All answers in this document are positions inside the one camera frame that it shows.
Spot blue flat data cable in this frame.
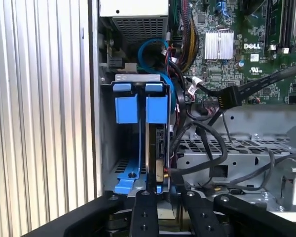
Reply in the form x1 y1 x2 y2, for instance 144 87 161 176
137 38 176 117

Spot black round cable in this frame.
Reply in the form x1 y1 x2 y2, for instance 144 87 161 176
169 120 229 173
187 148 296 192
167 59 195 124

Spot grey perforated drive cage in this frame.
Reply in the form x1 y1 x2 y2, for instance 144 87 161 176
174 103 296 213

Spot black flat wire with connector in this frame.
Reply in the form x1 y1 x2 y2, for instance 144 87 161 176
218 63 296 109

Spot green Dell motherboard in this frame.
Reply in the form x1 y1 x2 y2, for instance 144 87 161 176
167 0 296 106

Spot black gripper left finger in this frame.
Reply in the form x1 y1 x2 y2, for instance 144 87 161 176
23 190 161 237

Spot grey power supply unit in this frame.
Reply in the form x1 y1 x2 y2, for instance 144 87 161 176
100 0 169 48

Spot black sleeved power wire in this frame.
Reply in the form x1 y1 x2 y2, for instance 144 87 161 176
154 159 188 195

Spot grey metal PC case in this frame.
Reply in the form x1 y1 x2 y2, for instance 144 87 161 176
87 0 296 223

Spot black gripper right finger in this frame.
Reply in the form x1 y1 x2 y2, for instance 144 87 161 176
183 190 296 237

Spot black RAM slot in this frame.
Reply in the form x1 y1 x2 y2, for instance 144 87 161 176
280 0 288 50
264 0 272 51
287 0 295 50

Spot metal disk bay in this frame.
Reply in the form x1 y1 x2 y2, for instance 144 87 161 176
100 73 173 197

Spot hard disk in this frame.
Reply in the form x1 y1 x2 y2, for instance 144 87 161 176
113 82 170 196

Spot yellow and black wire bundle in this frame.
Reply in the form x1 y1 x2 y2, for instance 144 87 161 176
180 0 201 73

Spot black wire with white label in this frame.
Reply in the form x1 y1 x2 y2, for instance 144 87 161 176
184 76 224 96

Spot silver finned chipset heatsink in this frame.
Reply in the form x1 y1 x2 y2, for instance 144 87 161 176
204 30 235 60

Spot silver metal bracket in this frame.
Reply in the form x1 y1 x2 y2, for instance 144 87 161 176
278 158 296 207

